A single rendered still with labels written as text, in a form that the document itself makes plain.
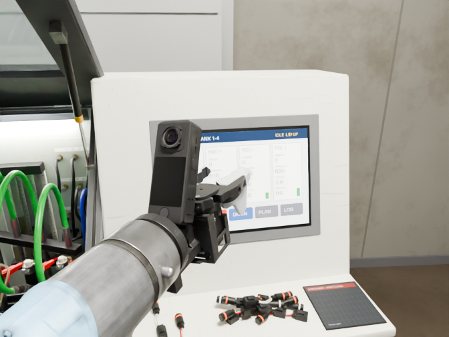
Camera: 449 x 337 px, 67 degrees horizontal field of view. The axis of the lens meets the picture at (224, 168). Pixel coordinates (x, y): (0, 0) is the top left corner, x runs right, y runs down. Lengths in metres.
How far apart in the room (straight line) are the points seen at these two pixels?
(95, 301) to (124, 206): 0.68
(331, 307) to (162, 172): 0.73
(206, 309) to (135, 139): 0.48
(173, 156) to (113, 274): 0.14
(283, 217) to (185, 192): 0.66
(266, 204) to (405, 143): 1.81
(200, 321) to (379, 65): 1.96
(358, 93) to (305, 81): 1.44
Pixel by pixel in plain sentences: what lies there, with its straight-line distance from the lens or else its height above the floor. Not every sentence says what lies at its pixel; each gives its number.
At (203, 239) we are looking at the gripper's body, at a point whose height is 1.42.
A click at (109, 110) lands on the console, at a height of 1.47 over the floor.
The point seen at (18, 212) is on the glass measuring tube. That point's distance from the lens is 1.26.
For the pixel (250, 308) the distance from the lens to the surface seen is 0.92.
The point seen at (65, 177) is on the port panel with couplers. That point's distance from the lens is 1.20.
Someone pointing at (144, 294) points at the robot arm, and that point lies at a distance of 0.30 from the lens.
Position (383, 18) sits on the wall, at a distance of 2.44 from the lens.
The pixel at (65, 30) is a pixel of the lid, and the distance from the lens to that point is 0.79.
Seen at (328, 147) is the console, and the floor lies 1.35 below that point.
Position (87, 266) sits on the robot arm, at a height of 1.47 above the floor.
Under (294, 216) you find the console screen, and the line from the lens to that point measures 1.01.
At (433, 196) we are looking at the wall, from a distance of 2.94.
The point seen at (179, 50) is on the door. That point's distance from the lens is 2.14.
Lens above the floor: 1.63
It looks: 20 degrees down
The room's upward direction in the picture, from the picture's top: straight up
